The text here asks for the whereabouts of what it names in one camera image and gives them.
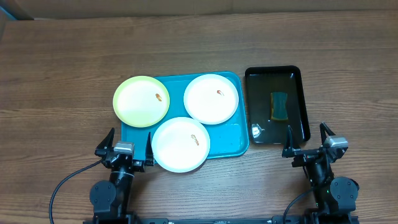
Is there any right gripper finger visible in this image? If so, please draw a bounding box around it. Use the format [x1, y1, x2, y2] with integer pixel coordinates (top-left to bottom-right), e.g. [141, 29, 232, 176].
[282, 125, 301, 157]
[320, 122, 335, 144]

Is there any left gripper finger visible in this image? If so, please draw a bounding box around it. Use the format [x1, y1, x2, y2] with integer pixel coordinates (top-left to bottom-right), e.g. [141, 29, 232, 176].
[95, 128, 115, 157]
[145, 133, 154, 166]

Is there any white plate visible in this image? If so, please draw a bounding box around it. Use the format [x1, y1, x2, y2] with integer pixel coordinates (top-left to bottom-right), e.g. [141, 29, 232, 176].
[151, 117, 210, 173]
[183, 74, 239, 125]

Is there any green yellow sponge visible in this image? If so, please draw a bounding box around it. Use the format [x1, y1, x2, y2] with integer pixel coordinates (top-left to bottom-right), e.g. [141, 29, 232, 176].
[271, 92, 289, 121]

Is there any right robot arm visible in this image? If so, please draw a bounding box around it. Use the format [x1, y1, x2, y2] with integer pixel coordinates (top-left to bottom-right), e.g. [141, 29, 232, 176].
[282, 123, 359, 224]

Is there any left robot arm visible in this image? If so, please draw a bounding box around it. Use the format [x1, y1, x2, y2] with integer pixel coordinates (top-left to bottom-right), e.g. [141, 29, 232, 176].
[90, 129, 154, 224]

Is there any black water tray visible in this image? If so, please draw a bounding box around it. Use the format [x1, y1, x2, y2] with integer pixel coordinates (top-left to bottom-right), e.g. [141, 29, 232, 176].
[245, 65, 311, 144]

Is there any teal plastic tray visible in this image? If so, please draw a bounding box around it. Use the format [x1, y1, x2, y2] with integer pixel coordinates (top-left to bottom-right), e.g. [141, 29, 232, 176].
[121, 71, 250, 160]

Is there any yellow-green plate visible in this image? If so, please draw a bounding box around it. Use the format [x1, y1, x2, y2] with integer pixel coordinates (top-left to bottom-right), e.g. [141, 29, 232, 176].
[113, 76, 170, 128]

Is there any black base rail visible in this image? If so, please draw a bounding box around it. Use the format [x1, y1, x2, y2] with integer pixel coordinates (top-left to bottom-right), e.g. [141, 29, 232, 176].
[82, 215, 360, 224]

